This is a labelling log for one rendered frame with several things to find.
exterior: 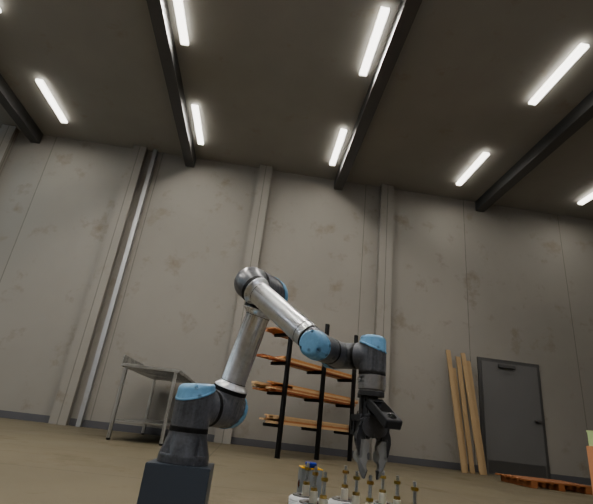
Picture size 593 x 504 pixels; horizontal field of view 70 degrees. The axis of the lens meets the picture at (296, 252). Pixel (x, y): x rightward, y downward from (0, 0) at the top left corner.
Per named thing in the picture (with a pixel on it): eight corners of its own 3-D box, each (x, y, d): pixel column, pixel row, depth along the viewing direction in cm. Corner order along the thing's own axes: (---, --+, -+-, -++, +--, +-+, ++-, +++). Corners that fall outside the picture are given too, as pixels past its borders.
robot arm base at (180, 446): (151, 462, 119) (160, 424, 123) (161, 457, 133) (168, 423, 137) (205, 468, 120) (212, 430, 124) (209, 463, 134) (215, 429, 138)
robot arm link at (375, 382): (390, 376, 116) (363, 372, 114) (390, 394, 114) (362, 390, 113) (378, 378, 123) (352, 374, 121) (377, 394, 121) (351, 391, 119)
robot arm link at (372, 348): (364, 339, 128) (391, 339, 124) (362, 376, 124) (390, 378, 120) (353, 333, 122) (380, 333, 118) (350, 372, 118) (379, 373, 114)
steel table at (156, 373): (185, 439, 752) (197, 376, 793) (164, 446, 555) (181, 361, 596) (139, 434, 747) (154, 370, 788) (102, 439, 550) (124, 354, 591)
